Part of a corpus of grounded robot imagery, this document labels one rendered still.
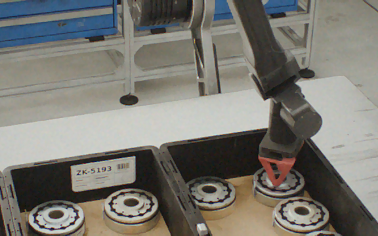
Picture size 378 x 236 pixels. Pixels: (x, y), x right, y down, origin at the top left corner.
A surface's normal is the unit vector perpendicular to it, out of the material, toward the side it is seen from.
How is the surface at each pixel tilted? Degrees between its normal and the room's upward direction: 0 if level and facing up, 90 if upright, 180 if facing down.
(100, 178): 90
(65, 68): 0
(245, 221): 0
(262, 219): 0
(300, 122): 90
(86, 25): 90
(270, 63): 106
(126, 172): 90
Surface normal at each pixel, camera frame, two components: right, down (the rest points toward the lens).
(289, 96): -0.38, -0.66
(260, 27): 0.43, 0.69
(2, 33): 0.32, 0.49
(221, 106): 0.02, -0.86
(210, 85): 0.30, 0.07
